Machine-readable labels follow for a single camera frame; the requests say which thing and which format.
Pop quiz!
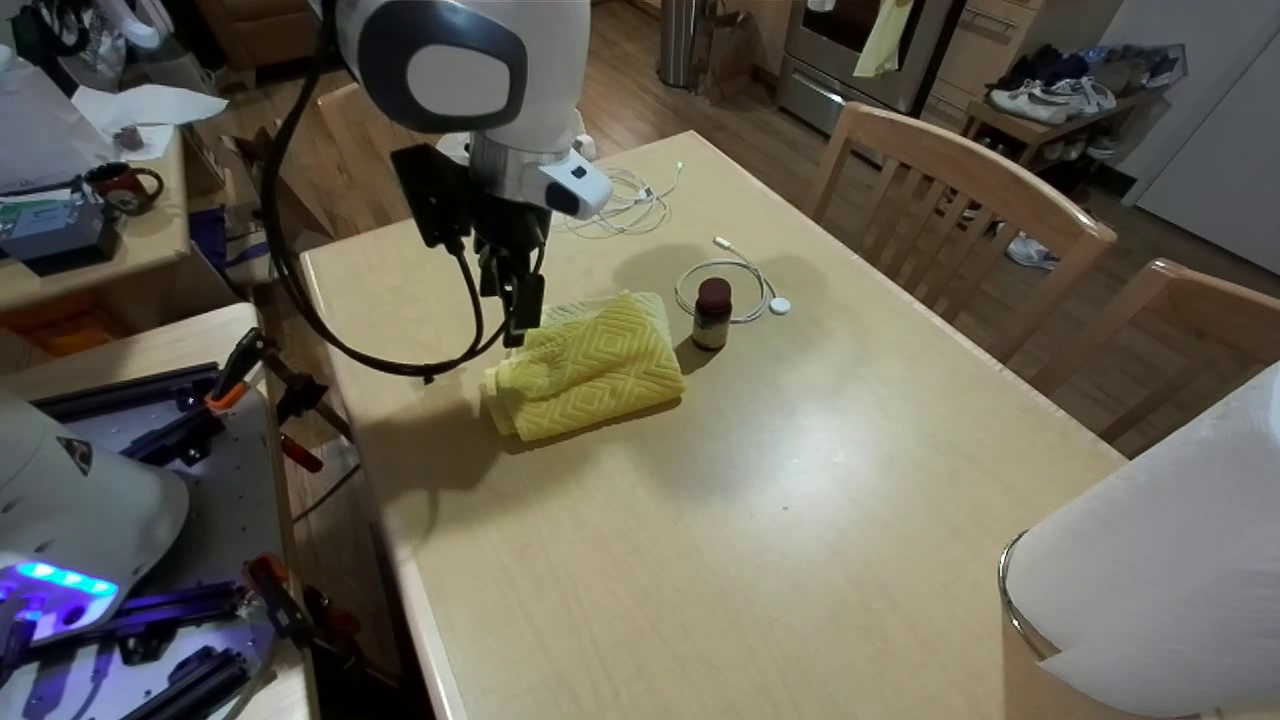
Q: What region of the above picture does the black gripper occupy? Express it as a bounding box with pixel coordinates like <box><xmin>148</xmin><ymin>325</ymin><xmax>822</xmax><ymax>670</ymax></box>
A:
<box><xmin>466</xmin><ymin>197</ymin><xmax>555</xmax><ymax>353</ymax></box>

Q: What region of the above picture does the yellow towel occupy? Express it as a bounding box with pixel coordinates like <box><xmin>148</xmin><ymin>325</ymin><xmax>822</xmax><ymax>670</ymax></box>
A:
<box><xmin>481</xmin><ymin>287</ymin><xmax>690</xmax><ymax>451</ymax></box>

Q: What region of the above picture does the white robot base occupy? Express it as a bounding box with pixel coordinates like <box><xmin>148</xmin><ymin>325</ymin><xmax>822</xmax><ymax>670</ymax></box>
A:
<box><xmin>0</xmin><ymin>393</ymin><xmax>195</xmax><ymax>654</ymax></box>

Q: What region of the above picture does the white paper towel roll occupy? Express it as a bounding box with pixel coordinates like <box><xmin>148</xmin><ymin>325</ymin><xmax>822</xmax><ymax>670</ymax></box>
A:
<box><xmin>997</xmin><ymin>358</ymin><xmax>1280</xmax><ymax>720</ymax></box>

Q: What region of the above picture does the small brown bottle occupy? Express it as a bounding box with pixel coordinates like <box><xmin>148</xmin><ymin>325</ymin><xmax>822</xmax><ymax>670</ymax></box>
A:
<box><xmin>689</xmin><ymin>273</ymin><xmax>737</xmax><ymax>357</ymax></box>

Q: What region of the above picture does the black orange clamp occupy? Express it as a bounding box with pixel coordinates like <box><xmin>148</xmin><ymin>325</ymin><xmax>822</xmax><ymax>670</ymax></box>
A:
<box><xmin>195</xmin><ymin>325</ymin><xmax>355</xmax><ymax>476</ymax></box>
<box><xmin>236</xmin><ymin>552</ymin><xmax>365</xmax><ymax>654</ymax></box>

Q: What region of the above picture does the metal trash can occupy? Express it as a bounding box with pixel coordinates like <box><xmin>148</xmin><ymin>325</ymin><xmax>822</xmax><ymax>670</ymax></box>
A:
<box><xmin>654</xmin><ymin>0</ymin><xmax>716</xmax><ymax>91</ymax></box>

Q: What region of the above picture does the grey robot mounting plate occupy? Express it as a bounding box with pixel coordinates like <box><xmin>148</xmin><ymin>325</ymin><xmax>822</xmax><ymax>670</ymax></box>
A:
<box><xmin>33</xmin><ymin>362</ymin><xmax>293</xmax><ymax>720</ymax></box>

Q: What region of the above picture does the wooden desk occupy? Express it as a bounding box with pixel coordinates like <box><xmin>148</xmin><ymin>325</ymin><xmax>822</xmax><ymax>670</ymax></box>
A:
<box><xmin>0</xmin><ymin>125</ymin><xmax>195</xmax><ymax>316</ymax></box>

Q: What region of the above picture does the wooden robot side table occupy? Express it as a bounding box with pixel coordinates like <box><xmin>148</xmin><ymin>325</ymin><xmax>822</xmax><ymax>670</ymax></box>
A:
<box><xmin>0</xmin><ymin>300</ymin><xmax>317</xmax><ymax>720</ymax></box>

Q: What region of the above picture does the stainless steel appliance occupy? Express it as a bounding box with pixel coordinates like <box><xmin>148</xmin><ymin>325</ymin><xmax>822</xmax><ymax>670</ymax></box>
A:
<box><xmin>775</xmin><ymin>0</ymin><xmax>973</xmax><ymax>137</ymax></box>

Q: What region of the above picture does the white paper sheet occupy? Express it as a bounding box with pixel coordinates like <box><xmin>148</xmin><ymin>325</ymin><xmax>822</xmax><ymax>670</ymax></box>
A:
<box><xmin>69</xmin><ymin>80</ymin><xmax>230</xmax><ymax>163</ymax></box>

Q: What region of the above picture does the yellow green hanging cloth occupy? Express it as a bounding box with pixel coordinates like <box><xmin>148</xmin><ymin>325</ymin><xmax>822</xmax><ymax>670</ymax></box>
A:
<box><xmin>851</xmin><ymin>0</ymin><xmax>920</xmax><ymax>80</ymax></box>

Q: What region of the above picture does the grey blue case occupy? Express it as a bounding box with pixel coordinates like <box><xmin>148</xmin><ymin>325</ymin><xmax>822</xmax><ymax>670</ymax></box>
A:
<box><xmin>0</xmin><ymin>176</ymin><xmax>122</xmax><ymax>277</ymax></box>

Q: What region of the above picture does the white grey sneakers pair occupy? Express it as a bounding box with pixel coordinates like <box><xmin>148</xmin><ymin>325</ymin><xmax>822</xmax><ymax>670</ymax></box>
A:
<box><xmin>1004</xmin><ymin>233</ymin><xmax>1062</xmax><ymax>277</ymax></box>

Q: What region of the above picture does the wooden shoe rack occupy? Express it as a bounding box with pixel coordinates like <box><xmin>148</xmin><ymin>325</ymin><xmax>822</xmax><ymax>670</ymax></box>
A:
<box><xmin>961</xmin><ymin>75</ymin><xmax>1162</xmax><ymax>172</ymax></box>

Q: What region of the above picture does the wooden drawer cabinet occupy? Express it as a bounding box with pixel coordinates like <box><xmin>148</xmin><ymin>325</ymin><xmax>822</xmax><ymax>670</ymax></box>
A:
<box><xmin>923</xmin><ymin>0</ymin><xmax>1053</xmax><ymax>131</ymax></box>

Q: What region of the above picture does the dark shoes pair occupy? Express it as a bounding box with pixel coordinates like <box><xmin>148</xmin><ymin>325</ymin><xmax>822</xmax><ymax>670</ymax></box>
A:
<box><xmin>997</xmin><ymin>40</ymin><xmax>1096</xmax><ymax>91</ymax></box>

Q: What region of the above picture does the white door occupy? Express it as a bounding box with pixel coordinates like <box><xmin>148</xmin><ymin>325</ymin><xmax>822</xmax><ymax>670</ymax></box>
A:
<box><xmin>1124</xmin><ymin>0</ymin><xmax>1280</xmax><ymax>277</ymax></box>

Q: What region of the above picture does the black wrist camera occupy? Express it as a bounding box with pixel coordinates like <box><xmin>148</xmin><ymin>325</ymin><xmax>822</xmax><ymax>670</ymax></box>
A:
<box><xmin>393</xmin><ymin>138</ymin><xmax>482</xmax><ymax>250</ymax></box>

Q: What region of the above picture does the tangled white earphone cable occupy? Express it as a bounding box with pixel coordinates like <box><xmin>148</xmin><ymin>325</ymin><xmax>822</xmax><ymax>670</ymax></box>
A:
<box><xmin>582</xmin><ymin>159</ymin><xmax>697</xmax><ymax>238</ymax></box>

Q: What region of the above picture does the white charging cable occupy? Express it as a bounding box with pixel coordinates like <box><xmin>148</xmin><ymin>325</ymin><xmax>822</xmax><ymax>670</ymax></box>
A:
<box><xmin>673</xmin><ymin>233</ymin><xmax>795</xmax><ymax>327</ymax></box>

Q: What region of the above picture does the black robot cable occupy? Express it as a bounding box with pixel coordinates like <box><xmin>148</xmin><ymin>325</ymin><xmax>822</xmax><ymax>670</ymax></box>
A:
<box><xmin>254</xmin><ymin>53</ymin><xmax>492</xmax><ymax>388</ymax></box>

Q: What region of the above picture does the black strap loop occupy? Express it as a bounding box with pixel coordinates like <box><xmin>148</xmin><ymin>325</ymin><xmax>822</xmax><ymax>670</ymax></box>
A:
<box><xmin>85</xmin><ymin>159</ymin><xmax>169</xmax><ymax>218</ymax></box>

